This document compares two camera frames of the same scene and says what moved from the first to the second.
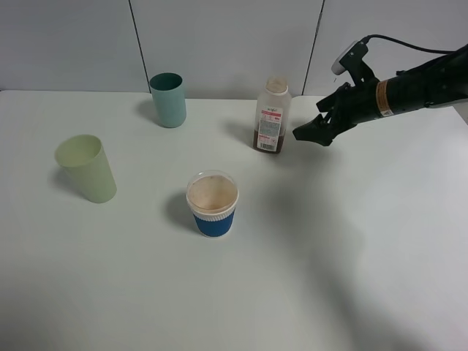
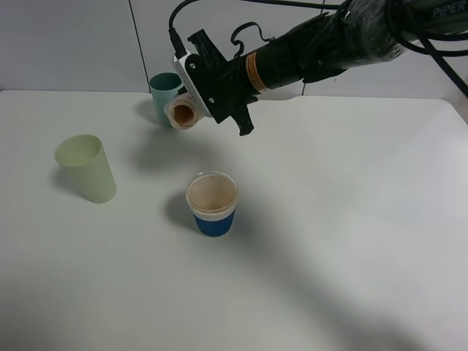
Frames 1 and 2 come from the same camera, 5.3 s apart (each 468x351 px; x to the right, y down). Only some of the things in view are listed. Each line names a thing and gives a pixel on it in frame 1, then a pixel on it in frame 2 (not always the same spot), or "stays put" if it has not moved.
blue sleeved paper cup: (213, 195) stays put
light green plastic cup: (85, 159) stays put
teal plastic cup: (168, 91) stays put
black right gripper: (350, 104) → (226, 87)
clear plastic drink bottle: (273, 115) → (183, 110)
